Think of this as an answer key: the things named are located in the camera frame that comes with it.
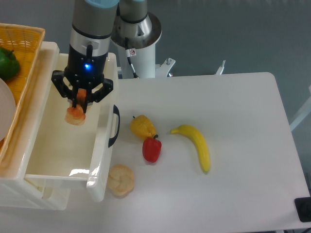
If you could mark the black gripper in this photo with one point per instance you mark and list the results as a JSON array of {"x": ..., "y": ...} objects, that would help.
[{"x": 83, "y": 71}]

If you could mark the square toasted bread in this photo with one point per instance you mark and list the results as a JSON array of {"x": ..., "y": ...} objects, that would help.
[{"x": 75, "y": 115}]

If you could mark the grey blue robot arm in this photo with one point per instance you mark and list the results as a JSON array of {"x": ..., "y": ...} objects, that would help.
[{"x": 93, "y": 22}]

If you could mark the upper white drawer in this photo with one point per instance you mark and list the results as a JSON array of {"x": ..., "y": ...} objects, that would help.
[{"x": 75, "y": 157}]

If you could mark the round bread roll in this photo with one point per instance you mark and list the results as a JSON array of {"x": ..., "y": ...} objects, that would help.
[{"x": 120, "y": 180}]

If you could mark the white drawer cabinet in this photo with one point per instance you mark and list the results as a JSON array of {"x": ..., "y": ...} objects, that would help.
[{"x": 15, "y": 191}]

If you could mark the yellow bell pepper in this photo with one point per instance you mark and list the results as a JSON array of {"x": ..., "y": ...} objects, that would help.
[{"x": 142, "y": 127}]

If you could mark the white round plate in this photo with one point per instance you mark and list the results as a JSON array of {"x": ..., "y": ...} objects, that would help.
[{"x": 7, "y": 108}]

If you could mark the green bell pepper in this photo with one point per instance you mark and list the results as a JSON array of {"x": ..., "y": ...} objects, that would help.
[{"x": 9, "y": 65}]

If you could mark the yellow woven basket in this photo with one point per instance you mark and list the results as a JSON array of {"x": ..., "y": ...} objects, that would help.
[{"x": 26, "y": 42}]

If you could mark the red bell pepper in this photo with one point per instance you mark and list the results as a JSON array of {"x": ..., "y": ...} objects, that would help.
[{"x": 151, "y": 149}]

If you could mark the yellow banana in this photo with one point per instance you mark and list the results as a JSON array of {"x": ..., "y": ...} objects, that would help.
[{"x": 197, "y": 138}]

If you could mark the black device at table edge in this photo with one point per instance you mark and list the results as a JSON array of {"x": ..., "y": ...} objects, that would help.
[{"x": 303, "y": 207}]

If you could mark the black drawer handle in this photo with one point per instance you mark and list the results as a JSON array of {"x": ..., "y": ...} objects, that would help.
[{"x": 116, "y": 126}]

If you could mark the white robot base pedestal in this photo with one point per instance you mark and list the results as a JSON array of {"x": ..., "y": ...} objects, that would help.
[{"x": 136, "y": 45}]

